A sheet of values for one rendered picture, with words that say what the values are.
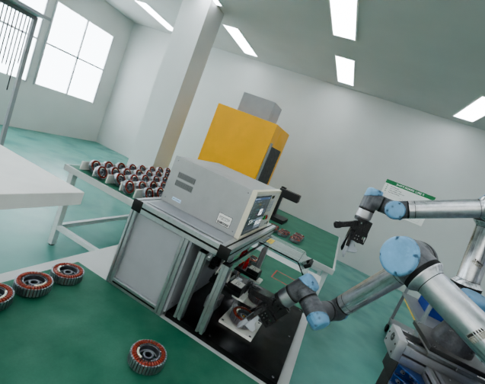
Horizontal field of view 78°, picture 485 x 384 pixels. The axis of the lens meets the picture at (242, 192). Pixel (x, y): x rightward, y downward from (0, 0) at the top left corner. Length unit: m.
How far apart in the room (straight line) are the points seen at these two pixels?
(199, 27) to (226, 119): 1.43
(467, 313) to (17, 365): 1.12
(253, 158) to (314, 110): 2.31
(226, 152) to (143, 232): 3.93
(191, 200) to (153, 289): 0.38
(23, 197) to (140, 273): 0.64
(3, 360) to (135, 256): 0.50
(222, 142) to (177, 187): 3.86
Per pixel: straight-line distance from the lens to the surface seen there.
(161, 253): 1.21
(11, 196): 0.75
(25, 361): 1.04
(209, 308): 1.17
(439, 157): 6.72
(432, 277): 0.99
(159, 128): 5.15
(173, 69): 5.25
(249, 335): 1.31
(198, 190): 1.24
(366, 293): 1.21
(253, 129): 4.96
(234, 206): 1.18
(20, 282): 1.24
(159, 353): 1.07
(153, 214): 1.19
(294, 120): 6.75
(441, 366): 1.54
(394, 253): 1.00
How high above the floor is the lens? 1.46
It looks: 8 degrees down
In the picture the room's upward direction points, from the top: 22 degrees clockwise
